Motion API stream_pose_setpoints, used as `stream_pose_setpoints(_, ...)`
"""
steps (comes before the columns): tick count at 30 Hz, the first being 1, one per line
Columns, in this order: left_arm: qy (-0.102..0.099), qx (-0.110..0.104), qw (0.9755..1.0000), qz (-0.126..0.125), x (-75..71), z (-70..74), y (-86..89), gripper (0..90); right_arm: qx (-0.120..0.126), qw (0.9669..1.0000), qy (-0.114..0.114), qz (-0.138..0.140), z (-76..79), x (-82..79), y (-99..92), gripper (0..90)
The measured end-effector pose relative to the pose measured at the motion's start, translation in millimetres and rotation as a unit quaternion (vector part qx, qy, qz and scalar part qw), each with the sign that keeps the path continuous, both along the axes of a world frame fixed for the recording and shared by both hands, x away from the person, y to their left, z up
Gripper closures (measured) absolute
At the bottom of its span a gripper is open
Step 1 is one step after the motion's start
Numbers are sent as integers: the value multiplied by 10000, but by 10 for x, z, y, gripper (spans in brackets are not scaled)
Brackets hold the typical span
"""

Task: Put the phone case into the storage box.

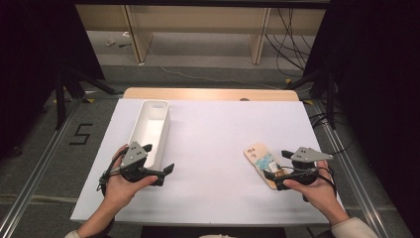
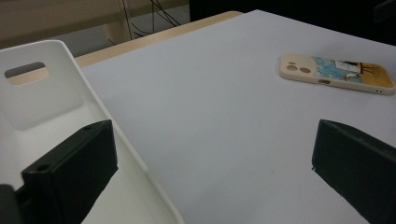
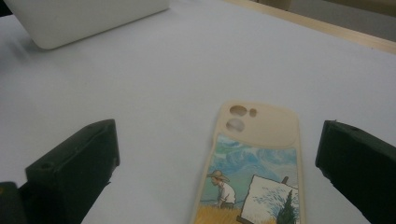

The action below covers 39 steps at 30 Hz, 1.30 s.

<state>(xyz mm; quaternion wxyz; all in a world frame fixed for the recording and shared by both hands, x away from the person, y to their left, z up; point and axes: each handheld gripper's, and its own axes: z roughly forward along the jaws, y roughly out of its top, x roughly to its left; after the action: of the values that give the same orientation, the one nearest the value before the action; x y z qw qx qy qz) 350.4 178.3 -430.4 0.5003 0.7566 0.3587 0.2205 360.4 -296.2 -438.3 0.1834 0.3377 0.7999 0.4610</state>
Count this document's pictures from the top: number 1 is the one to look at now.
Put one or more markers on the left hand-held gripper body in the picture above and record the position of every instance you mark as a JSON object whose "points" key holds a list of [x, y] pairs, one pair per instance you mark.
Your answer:
{"points": [[132, 158]]}

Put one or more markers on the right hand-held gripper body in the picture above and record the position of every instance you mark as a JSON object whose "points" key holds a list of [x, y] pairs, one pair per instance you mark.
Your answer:
{"points": [[307, 153]]}

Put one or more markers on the white plastic storage box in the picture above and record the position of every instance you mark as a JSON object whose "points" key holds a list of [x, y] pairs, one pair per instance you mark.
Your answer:
{"points": [[150, 129]]}

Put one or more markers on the person's left hand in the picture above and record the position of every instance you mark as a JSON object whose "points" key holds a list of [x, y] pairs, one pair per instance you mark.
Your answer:
{"points": [[119, 190]]}

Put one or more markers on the person's right hand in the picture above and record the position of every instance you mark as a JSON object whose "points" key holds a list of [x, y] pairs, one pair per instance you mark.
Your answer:
{"points": [[318, 193]]}

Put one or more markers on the white table mat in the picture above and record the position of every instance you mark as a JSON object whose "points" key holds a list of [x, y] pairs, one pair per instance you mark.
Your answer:
{"points": [[211, 148]]}

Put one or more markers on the yellow tape piece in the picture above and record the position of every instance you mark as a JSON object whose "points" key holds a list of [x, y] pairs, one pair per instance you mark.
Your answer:
{"points": [[308, 102], [288, 80], [88, 100], [57, 100]]}

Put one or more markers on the black tripod stand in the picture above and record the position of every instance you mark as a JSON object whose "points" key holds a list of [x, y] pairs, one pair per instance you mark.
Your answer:
{"points": [[60, 105], [331, 105]]}

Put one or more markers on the dark table grommet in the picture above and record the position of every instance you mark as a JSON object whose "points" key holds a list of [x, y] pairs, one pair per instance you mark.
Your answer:
{"points": [[244, 99]]}

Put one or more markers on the light wooden table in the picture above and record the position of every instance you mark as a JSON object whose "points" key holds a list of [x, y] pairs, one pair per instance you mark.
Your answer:
{"points": [[198, 94]]}

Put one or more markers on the dark curtain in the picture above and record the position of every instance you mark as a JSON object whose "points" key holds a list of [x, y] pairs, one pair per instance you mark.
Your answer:
{"points": [[379, 82], [33, 49]]}

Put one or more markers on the small black floor object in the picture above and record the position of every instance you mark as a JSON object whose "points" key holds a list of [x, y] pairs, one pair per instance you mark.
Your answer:
{"points": [[125, 45]]}

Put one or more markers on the small white floor scrap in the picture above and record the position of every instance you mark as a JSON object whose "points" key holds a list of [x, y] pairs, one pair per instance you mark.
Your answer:
{"points": [[110, 42]]}

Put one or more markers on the beige wooden shelf unit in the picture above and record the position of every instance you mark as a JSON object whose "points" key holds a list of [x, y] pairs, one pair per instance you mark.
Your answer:
{"points": [[198, 18]]}

